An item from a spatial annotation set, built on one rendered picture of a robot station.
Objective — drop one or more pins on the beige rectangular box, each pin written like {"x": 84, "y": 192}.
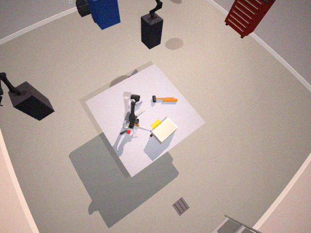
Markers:
{"x": 163, "y": 130}

